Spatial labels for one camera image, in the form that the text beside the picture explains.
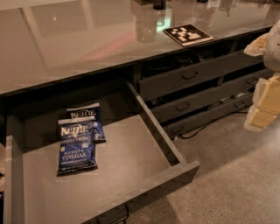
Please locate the middle closed grey drawer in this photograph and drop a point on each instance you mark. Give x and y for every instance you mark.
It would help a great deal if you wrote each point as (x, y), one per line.
(182, 106)

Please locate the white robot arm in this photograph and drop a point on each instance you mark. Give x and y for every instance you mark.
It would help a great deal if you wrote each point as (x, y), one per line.
(271, 56)

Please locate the upper closed grey drawer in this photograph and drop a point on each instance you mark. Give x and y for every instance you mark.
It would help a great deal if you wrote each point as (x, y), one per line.
(187, 76)

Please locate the blue kettle chip bag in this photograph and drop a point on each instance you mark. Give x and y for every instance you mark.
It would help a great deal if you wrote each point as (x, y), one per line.
(93, 111)
(77, 147)

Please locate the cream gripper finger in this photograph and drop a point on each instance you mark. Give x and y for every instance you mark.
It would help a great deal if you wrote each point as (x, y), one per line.
(256, 47)
(266, 104)

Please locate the black white fiducial marker tile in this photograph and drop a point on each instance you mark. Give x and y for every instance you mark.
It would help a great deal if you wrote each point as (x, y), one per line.
(187, 34)

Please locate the closed grey drawer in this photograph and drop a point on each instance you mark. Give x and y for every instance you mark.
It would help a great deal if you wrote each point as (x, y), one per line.
(182, 106)
(187, 76)
(194, 121)

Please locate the lower closed grey drawer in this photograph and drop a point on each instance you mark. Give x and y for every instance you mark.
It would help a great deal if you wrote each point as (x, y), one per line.
(194, 121)

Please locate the dark cup on counter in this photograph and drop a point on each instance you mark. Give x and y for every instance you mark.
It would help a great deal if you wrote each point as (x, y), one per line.
(159, 4)

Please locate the open dark grey top drawer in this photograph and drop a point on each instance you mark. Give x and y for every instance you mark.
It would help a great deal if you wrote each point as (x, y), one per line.
(137, 164)

